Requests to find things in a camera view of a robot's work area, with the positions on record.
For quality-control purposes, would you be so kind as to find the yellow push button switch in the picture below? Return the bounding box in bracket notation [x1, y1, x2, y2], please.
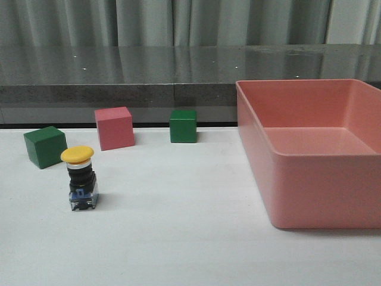
[61, 145, 99, 211]

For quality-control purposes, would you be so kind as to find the green cube right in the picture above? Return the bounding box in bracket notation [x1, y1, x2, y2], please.
[169, 110, 197, 143]

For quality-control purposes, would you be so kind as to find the green cube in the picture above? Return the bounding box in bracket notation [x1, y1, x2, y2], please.
[23, 126, 67, 169]
[169, 110, 197, 143]

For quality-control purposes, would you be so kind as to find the pink cube middle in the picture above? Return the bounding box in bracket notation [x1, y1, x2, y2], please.
[95, 107, 135, 151]

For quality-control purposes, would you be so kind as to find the pink plastic bin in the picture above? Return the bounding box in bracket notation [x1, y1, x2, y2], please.
[236, 79, 380, 228]

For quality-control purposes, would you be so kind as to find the green cube left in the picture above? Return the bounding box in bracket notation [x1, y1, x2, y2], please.
[23, 126, 67, 169]

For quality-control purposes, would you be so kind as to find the grey stone counter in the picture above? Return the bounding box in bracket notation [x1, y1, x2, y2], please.
[1, 44, 380, 127]

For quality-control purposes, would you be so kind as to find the grey curtain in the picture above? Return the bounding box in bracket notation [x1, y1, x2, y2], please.
[1, 1, 380, 46]

